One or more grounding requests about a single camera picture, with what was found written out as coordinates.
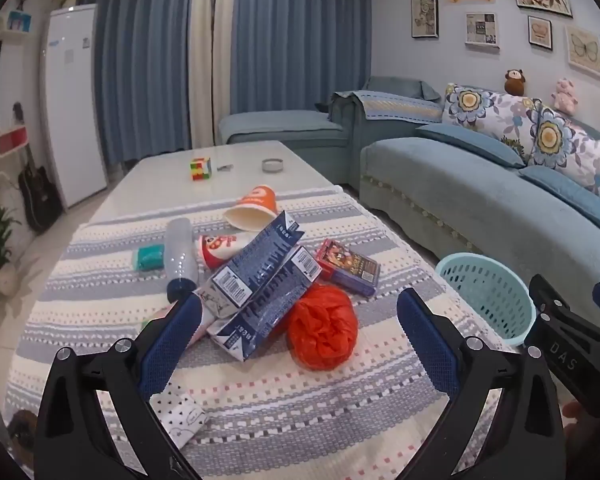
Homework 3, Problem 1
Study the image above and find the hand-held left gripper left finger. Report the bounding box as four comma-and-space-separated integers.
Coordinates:
34, 296, 204, 480

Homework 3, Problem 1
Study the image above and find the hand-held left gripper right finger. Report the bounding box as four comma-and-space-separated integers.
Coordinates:
395, 288, 564, 480

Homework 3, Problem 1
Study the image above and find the light blue plastic basket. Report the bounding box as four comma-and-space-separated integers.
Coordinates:
434, 252, 538, 348

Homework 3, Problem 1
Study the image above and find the white patterned tissue packet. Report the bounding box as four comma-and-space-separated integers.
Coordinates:
149, 382, 210, 450

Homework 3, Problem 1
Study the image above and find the clear plastic bottle blue cap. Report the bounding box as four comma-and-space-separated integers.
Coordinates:
164, 217, 201, 306

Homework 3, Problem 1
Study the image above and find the blue and white milk carton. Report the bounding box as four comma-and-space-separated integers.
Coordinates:
192, 210, 306, 318
206, 246, 322, 363

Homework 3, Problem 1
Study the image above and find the red and white paper cup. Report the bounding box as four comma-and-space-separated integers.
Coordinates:
195, 232, 253, 271

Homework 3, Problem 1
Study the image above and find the red plastic bag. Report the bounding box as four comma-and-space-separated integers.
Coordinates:
286, 282, 359, 372

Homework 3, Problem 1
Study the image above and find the purple and red card box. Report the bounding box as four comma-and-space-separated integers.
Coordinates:
314, 238, 381, 298

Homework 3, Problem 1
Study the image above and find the orange paper cup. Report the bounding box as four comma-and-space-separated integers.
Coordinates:
223, 185, 279, 232

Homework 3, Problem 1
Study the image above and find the person's right hand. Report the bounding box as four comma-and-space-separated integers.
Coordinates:
561, 400, 598, 423

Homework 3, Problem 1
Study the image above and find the plain blue cushion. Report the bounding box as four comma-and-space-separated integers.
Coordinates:
415, 124, 526, 168
517, 165, 600, 241

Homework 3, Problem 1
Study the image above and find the striped woven table cloth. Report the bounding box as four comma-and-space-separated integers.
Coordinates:
5, 186, 526, 480

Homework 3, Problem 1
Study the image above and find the floral cushion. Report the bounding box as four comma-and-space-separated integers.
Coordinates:
527, 102, 600, 211
442, 84, 543, 156

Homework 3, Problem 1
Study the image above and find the blue fabric sofa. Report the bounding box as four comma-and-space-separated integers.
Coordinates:
217, 76, 600, 306

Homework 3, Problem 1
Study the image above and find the colourful puzzle cube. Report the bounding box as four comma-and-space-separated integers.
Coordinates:
189, 157, 213, 181

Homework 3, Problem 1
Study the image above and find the pink pig plush toy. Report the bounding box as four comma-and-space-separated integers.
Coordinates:
551, 78, 579, 116

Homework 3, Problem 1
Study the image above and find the black acoustic guitar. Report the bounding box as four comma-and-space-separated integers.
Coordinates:
12, 102, 63, 233

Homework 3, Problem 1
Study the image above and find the brown monkey plush toy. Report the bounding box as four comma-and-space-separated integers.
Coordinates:
504, 69, 526, 97

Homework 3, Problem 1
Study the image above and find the blue patterned sofa armrest cover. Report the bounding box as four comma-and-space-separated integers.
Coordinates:
330, 89, 443, 123

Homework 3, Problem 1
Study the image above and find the white standing air conditioner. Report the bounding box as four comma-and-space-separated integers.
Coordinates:
40, 3, 110, 209

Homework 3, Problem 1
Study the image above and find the red and white shelf box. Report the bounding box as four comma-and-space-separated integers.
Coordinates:
0, 126, 31, 166

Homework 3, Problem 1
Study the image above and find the blue curtain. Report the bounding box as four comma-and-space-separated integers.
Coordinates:
77, 0, 198, 168
230, 0, 373, 116

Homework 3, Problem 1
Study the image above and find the cream curtain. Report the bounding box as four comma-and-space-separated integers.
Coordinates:
187, 0, 238, 148

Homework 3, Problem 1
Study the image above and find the light butterfly picture frame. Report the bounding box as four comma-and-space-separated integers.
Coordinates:
565, 25, 600, 80

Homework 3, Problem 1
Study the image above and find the small black butterfly picture frame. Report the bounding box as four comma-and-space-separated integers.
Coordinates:
527, 15, 553, 51

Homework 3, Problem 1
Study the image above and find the white collage picture frame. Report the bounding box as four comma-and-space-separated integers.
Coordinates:
464, 12, 500, 49

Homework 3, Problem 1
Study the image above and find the tall black picture frame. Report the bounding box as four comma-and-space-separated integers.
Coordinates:
411, 0, 439, 39

